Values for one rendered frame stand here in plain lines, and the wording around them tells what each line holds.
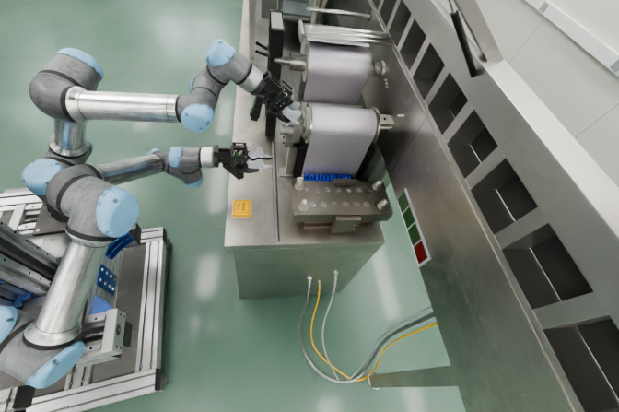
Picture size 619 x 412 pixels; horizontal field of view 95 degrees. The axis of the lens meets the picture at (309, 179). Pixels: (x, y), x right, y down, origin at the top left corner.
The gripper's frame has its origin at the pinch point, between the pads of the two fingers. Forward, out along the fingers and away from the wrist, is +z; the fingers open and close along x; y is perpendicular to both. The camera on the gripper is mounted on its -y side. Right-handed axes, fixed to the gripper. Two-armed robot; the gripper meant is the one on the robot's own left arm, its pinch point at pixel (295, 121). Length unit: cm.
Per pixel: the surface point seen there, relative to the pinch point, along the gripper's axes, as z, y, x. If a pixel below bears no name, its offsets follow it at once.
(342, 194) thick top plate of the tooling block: 31.3, -4.7, -15.5
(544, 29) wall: 227, 151, 187
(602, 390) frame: 21, 42, -82
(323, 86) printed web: 8.3, 9.7, 18.7
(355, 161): 29.9, 4.9, -5.2
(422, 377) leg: 80, -12, -79
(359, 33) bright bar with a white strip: 6.7, 30.2, 29.3
